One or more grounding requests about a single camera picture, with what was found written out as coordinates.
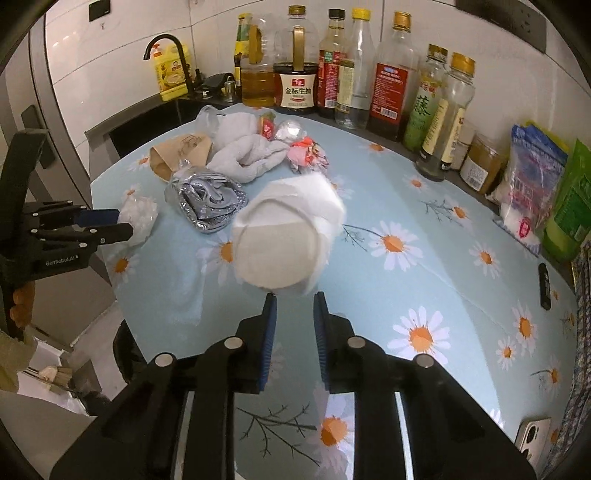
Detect clear plastic wrap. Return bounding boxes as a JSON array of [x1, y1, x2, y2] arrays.
[[118, 195, 158, 247]]

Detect brown paper bag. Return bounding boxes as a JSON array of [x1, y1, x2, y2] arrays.
[[148, 133, 212, 182]]

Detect silver foil bag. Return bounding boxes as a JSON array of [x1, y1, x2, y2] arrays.
[[164, 166, 249, 234]]

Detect white paper cup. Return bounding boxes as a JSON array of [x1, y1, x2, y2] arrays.
[[231, 173, 346, 295]]

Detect clear plastic bag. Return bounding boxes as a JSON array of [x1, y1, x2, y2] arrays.
[[193, 105, 225, 140]]

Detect white towel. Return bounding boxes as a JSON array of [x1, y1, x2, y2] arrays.
[[206, 112, 290, 184]]

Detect red pink snack wrapper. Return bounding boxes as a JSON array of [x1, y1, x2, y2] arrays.
[[287, 136, 329, 174]]

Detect silver plastic ball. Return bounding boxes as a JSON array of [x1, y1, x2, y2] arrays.
[[273, 119, 308, 145]]

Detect black kitchen faucet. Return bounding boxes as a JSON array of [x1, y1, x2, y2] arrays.
[[142, 33, 197, 102]]

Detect blue daisy tablecloth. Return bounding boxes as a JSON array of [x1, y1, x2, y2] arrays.
[[91, 120, 577, 479]]

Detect yellow detergent bottle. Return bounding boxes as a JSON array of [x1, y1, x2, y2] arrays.
[[151, 42, 188, 102]]

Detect white smartphone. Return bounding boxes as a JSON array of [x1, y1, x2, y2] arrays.
[[515, 417, 552, 474]]

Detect black remote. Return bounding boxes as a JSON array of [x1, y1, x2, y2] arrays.
[[538, 263, 552, 311]]

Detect cooking oil jug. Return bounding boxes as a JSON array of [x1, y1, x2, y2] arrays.
[[240, 15, 276, 108]]

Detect green glass bottle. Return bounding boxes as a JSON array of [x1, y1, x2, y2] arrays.
[[233, 12, 252, 97]]

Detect brown paste jar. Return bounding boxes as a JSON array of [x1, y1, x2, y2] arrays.
[[460, 133, 508, 195]]

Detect soy sauce jug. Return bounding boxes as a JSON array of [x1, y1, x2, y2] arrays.
[[273, 5, 318, 115]]

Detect green package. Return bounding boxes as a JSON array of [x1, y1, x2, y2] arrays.
[[543, 140, 591, 263]]

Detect green label oil bottle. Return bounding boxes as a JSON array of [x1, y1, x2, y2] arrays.
[[403, 44, 448, 153]]

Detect blue white salt bag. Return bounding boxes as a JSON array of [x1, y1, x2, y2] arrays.
[[492, 121, 569, 256]]

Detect small sesame oil bottle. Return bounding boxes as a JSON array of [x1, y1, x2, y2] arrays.
[[416, 52, 476, 182]]

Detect clear vinegar bottle yellow cap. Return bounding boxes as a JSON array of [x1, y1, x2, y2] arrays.
[[335, 8, 376, 130]]

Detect red label sauce bottle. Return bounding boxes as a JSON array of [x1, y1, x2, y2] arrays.
[[315, 8, 346, 118]]

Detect dark vinegar bottle red label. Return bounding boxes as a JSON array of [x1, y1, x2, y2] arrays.
[[368, 11, 419, 141]]

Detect black wall switch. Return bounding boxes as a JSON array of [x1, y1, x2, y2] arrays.
[[88, 0, 111, 22]]

